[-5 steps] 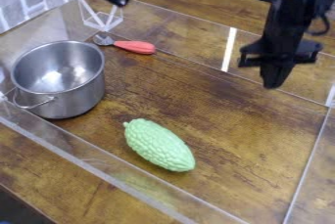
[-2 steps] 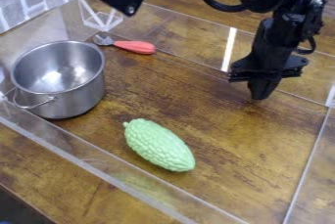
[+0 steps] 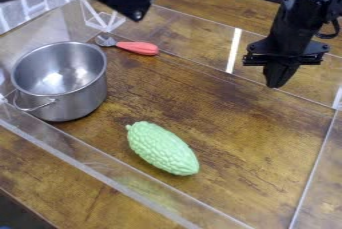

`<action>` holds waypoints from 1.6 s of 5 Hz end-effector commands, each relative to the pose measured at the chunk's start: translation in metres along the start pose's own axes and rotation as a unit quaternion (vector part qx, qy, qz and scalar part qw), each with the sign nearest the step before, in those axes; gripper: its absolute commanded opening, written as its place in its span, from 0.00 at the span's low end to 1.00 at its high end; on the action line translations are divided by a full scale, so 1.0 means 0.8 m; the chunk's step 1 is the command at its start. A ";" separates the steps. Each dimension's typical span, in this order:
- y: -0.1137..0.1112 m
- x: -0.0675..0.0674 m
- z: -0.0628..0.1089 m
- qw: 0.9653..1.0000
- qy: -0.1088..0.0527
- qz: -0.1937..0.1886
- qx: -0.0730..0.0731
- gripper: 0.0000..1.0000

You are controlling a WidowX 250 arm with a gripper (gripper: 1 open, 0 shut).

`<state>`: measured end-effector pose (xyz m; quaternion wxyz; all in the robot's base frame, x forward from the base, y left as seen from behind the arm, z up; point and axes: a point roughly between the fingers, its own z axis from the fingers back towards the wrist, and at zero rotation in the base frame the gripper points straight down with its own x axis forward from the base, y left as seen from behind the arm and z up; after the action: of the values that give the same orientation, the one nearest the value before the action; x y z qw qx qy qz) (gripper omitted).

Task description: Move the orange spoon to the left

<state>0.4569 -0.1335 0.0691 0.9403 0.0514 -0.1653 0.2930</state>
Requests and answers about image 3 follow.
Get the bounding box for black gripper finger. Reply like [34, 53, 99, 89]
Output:
[278, 61, 301, 86]
[264, 61, 282, 88]

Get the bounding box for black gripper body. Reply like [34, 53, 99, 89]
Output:
[244, 38, 330, 66]

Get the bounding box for stainless steel pot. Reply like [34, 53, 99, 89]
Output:
[11, 41, 107, 122]

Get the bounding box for orange spoon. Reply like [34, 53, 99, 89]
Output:
[95, 35, 159, 56]

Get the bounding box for clear acrylic tray walls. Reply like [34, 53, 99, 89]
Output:
[0, 4, 342, 229]

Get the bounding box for green bitter gourd toy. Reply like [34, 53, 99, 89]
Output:
[126, 121, 201, 176]

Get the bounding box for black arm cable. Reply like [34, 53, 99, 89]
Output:
[314, 16, 342, 40]

